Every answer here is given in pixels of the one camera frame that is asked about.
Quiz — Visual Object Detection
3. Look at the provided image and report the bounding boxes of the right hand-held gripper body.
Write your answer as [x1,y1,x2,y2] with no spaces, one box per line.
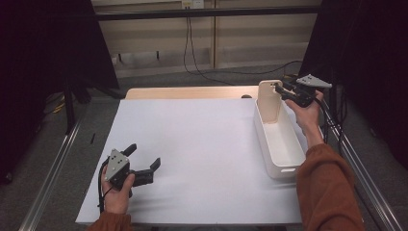
[290,73,333,109]

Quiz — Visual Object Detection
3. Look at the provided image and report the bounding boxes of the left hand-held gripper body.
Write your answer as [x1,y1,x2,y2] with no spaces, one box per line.
[105,148,154,197]

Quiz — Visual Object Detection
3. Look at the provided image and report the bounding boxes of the beige phone case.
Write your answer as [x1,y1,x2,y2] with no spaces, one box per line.
[257,79,284,125]

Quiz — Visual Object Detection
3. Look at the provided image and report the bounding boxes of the white plastic storage bin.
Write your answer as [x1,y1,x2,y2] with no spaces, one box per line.
[254,96,307,180]

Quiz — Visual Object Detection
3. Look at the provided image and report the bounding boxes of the person's right hand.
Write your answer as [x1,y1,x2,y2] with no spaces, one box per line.
[285,90,325,135]

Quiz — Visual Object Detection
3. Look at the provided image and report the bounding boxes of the person's left hand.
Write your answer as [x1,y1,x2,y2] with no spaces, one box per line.
[101,172,136,216]

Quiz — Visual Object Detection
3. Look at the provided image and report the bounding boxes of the white table sheet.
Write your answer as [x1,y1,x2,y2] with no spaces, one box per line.
[75,96,325,225]

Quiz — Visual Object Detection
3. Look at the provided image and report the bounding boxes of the dark curtain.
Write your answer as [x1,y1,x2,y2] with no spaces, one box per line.
[0,0,120,185]
[297,0,408,169]

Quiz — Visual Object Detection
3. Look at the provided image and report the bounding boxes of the wooden table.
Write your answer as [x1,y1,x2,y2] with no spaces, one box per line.
[124,85,262,100]

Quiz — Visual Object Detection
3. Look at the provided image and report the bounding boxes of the black horizontal bar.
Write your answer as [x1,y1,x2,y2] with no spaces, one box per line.
[95,5,321,22]

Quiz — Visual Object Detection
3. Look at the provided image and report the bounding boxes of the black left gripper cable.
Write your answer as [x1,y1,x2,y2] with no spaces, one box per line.
[97,159,112,215]

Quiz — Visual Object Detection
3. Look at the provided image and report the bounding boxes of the metal floor rail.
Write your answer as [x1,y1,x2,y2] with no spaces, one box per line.
[315,95,406,231]
[18,105,89,231]

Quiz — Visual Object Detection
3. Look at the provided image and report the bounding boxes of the black wall cables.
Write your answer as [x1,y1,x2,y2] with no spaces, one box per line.
[183,15,303,87]

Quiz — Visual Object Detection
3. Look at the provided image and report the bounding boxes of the white wall socket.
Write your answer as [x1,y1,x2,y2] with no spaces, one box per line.
[181,0,205,10]

